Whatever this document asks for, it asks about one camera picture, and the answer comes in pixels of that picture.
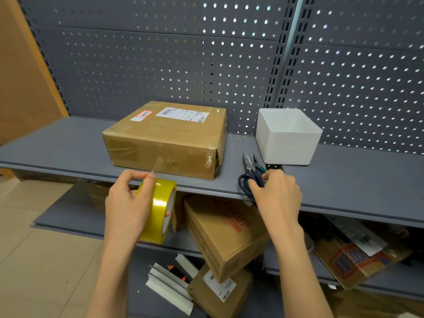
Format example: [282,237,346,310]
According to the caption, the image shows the person's left forearm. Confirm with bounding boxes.
[86,240,136,318]

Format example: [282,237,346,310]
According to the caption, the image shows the person's right hand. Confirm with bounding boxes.
[247,168,305,243]

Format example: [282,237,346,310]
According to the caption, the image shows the white plastic bin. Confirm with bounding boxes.
[255,108,324,166]

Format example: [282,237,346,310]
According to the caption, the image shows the green handled needle-nose pliers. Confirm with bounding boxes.
[252,154,267,174]

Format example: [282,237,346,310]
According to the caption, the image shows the brown wooden panel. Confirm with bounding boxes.
[0,0,68,146]

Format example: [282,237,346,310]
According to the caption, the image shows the cardboard box red lettering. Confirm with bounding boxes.
[184,195,272,284]

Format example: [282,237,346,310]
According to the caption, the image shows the grey perforated back panel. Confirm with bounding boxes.
[281,0,424,155]
[18,0,297,136]

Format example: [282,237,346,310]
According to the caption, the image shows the cardboard box torn white sticker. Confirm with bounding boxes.
[87,182,112,211]

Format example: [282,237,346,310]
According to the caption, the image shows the cardboard box red blue print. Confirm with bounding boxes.
[313,225,415,291]

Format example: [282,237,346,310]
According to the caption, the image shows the brown cardboard box white labels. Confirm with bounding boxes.
[102,101,227,181]

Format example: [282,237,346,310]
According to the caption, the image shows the white flat strips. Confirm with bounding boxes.
[145,253,199,317]

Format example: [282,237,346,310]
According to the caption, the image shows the yellow tape roll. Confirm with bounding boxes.
[136,178,178,246]

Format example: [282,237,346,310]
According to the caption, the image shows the cardboard box barcode label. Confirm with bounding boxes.
[187,264,254,318]

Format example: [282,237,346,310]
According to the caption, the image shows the grey slotted upright post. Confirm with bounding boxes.
[263,0,315,110]
[16,0,71,117]

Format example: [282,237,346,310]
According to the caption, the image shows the black scissors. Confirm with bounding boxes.
[238,152,265,199]

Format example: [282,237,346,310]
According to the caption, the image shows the person's right forearm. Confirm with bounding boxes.
[271,227,333,318]

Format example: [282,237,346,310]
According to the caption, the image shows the person's left hand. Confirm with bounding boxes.
[104,169,170,250]

